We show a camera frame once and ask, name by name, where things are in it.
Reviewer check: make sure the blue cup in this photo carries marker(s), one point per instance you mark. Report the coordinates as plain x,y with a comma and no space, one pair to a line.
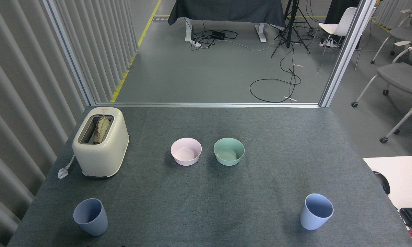
94,224
310,221

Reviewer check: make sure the pink bowl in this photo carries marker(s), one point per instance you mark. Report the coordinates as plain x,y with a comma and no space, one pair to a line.
186,159

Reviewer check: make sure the green bowl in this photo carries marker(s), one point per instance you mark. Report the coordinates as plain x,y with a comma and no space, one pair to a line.
228,160

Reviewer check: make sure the white power strip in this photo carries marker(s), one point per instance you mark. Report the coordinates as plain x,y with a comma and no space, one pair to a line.
327,43
196,43

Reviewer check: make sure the black power adapter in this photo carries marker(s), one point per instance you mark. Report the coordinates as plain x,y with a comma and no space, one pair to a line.
218,34

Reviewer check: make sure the white table leg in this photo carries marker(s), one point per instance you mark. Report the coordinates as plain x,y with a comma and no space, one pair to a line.
260,34
188,32

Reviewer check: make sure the toasted bread slice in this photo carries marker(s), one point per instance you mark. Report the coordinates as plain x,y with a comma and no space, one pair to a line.
101,130

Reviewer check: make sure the cream white toaster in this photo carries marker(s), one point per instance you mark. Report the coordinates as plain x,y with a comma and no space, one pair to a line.
103,156

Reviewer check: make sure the dark grey table cloth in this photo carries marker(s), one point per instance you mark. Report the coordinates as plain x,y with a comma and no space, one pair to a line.
226,10

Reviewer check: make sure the black tripod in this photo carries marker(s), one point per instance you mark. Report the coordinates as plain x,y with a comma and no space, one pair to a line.
289,34

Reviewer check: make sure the white plastic chair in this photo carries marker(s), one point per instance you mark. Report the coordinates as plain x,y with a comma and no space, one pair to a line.
333,28

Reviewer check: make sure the black round object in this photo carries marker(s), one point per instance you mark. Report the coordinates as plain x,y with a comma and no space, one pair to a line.
384,183

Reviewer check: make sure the white desk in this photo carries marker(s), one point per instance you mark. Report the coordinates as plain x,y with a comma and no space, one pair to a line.
404,175

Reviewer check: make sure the silver frame crossbar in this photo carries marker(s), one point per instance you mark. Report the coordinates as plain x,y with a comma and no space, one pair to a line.
206,104

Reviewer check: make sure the silver frame post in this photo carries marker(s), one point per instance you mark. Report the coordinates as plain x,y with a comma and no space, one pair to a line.
70,51
346,51

